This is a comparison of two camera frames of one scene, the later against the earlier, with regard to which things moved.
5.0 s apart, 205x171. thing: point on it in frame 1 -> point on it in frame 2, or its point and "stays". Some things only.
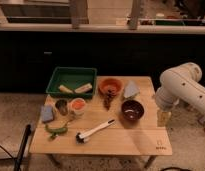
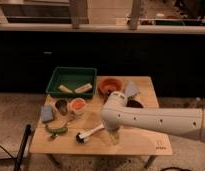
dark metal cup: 63,106 stays
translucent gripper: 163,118 -> 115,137
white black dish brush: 81,136 stays
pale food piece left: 65,89 stays
